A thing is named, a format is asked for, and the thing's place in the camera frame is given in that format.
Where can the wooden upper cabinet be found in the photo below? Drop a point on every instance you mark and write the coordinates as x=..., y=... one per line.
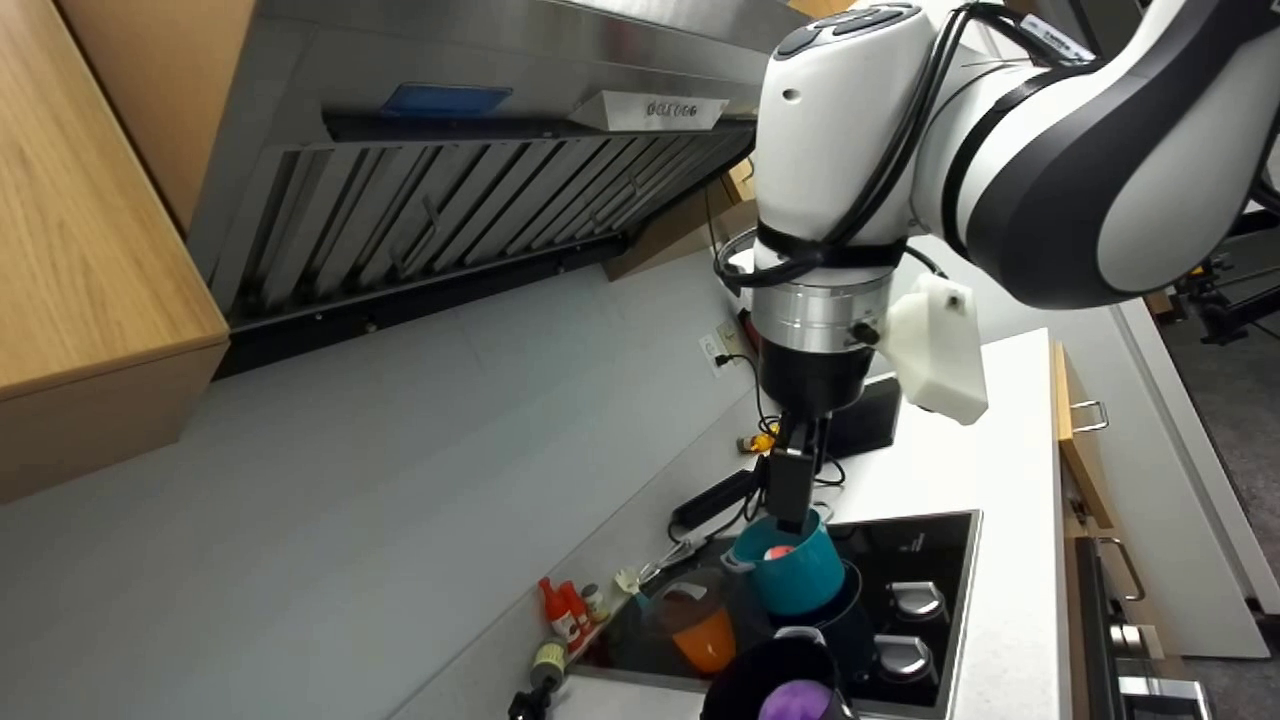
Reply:
x=666, y=226
x=92, y=242

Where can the watermelon slice toy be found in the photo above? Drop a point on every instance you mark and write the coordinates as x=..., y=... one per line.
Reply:
x=782, y=549

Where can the wooden base cabinet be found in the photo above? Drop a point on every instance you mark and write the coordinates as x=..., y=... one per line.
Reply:
x=1081, y=482

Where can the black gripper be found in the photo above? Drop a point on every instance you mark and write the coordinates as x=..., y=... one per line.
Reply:
x=819, y=382

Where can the silver cooktop knob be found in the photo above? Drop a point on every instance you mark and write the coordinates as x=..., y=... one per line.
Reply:
x=920, y=600
x=904, y=657

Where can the orange cup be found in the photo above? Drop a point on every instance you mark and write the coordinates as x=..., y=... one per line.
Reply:
x=706, y=644

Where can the red ketchup bottle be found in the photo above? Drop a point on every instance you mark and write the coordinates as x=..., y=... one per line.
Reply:
x=568, y=615

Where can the purple toy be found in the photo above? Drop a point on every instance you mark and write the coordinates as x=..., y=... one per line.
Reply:
x=797, y=701

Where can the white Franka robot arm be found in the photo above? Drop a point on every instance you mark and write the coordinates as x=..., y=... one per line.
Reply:
x=1067, y=144

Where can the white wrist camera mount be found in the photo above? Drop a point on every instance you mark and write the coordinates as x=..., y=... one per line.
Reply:
x=943, y=352

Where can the teal pot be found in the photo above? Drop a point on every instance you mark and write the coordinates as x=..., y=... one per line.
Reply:
x=802, y=584

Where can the steel range hood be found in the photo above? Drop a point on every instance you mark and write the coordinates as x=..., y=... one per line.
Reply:
x=466, y=161

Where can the black pot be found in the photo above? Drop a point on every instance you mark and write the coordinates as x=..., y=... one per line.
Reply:
x=733, y=681

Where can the black glass cooktop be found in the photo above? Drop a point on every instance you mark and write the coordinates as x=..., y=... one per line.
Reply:
x=934, y=563

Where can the small green can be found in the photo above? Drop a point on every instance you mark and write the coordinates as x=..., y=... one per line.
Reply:
x=551, y=663

